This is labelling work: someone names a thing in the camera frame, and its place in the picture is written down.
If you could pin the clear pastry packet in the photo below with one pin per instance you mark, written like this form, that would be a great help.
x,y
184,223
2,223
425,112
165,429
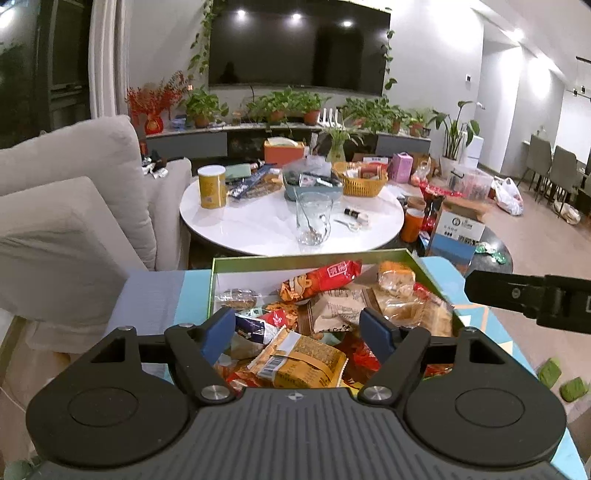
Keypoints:
x,y
396,277

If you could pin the brown snack packet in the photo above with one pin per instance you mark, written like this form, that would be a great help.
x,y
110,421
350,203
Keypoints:
x,y
341,309

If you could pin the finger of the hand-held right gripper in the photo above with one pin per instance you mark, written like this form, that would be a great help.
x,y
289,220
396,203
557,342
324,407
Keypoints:
x,y
498,290

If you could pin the orange yellow biscuit packet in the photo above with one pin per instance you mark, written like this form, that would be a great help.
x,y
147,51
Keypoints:
x,y
300,362

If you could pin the scissors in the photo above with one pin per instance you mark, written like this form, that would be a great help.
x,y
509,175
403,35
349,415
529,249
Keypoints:
x,y
348,225

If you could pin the metal spoon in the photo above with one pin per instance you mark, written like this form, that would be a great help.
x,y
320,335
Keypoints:
x,y
313,226

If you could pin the clear bag of sliced bread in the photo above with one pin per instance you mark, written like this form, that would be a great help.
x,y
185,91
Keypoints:
x,y
429,314

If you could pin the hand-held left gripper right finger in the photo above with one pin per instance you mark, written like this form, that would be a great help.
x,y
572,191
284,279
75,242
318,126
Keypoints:
x,y
376,334

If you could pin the light curtain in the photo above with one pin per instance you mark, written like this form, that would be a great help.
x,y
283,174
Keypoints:
x,y
108,60

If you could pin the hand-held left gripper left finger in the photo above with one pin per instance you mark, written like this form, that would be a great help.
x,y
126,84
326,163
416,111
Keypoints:
x,y
217,334

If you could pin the white router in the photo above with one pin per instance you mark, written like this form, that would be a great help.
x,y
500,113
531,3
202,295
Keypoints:
x,y
330,117

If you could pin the tall leafy plant white pot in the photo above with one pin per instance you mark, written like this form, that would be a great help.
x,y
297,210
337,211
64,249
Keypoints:
x,y
455,134

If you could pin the yellow canister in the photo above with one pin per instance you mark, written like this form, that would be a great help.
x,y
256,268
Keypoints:
x,y
212,187

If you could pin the clear storage bin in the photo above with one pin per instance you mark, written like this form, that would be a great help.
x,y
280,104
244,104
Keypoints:
x,y
471,184

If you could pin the grey blue storage tray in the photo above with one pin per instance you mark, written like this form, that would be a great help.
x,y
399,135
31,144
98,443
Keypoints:
x,y
314,182

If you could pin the orange tissue box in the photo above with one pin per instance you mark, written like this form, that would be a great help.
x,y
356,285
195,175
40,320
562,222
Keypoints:
x,y
284,153

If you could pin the green cardboard box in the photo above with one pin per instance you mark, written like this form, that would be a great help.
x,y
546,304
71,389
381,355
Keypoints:
x,y
231,279

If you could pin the green potted plant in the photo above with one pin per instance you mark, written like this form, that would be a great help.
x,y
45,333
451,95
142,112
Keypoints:
x,y
420,123
286,106
374,115
203,108

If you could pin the wall television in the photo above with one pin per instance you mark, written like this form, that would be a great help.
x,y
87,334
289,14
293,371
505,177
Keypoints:
x,y
300,46

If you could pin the orange cup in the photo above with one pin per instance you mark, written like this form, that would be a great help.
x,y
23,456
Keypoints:
x,y
412,226

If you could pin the dark blue long package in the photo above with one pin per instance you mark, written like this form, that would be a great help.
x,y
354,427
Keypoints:
x,y
254,182

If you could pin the red snack packet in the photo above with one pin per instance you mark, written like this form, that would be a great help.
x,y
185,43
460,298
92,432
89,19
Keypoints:
x,y
323,279

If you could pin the red packets pile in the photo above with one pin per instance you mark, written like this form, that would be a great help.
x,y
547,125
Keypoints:
x,y
431,189

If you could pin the black tube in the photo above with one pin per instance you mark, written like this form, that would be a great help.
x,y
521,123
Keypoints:
x,y
355,214

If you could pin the round white table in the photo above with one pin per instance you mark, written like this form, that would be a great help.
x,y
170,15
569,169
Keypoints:
x,y
258,226

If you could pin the green snack packets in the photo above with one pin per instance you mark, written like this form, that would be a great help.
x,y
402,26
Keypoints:
x,y
491,253

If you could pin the glass vase with plant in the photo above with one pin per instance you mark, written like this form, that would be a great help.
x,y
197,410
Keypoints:
x,y
339,145

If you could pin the green slipper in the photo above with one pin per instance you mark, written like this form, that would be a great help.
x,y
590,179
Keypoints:
x,y
549,373
574,389

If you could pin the beige tote bag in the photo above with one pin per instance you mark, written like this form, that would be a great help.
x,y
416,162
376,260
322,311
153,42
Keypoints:
x,y
568,212

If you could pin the white plastic bag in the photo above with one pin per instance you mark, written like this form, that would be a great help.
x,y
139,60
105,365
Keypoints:
x,y
508,198

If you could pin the hanging vine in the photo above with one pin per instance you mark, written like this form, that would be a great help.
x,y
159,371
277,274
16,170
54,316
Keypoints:
x,y
205,37
389,60

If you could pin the pink box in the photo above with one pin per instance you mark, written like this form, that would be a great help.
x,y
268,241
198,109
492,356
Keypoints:
x,y
401,168

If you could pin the grey sofa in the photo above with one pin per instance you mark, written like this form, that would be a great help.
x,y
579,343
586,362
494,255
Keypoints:
x,y
69,221

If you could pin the clear packet brown cookie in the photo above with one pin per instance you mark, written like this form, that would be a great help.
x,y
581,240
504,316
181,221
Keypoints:
x,y
236,299

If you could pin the clear glass mug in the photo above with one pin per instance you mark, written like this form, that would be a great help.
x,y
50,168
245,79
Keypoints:
x,y
314,221

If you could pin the red flower arrangement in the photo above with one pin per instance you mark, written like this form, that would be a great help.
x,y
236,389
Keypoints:
x,y
154,104

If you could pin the cardboard box blue label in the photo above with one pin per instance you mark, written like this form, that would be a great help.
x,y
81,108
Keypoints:
x,y
455,240

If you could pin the red yellow striped packet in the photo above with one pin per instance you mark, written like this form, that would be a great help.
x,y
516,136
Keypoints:
x,y
233,376

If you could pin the yellow woven basket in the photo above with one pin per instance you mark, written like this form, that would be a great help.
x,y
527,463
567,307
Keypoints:
x,y
360,182

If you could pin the white air purifier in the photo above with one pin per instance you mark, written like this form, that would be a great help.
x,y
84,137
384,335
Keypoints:
x,y
472,152

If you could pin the round dark side table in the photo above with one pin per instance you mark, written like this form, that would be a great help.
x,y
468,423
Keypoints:
x,y
501,270

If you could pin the brown paper cup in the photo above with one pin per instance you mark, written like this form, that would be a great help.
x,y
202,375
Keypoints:
x,y
416,204

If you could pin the green pouch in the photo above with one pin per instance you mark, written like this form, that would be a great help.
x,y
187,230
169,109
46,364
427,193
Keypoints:
x,y
239,172

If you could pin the grey dining chair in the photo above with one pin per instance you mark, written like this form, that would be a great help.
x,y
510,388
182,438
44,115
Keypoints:
x,y
535,159
563,177

